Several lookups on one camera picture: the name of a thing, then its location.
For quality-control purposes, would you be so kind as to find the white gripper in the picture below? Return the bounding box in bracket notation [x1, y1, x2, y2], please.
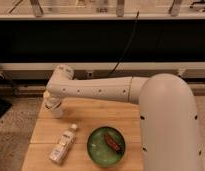
[45, 96, 62, 109]

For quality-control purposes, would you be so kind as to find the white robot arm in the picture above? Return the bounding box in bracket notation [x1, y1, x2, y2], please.
[45, 64, 204, 171]

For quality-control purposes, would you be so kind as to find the translucent white ceramic cup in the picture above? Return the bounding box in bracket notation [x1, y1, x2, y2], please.
[50, 106, 64, 119]

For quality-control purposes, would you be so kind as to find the wooden table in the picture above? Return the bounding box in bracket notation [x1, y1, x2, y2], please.
[21, 98, 143, 171]

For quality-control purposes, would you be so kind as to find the white plastic bottle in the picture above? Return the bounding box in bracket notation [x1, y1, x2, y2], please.
[49, 124, 78, 164]

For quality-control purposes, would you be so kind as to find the green bowl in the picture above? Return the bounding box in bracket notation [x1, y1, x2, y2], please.
[87, 126, 126, 168]

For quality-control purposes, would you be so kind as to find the brown snack bar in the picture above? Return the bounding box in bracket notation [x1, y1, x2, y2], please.
[104, 132, 122, 153]

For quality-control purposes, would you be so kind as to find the wall outlet plate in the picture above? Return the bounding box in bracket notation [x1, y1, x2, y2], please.
[87, 70, 94, 79]

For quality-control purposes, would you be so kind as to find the black hanging cable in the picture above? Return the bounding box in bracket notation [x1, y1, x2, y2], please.
[105, 10, 141, 80]

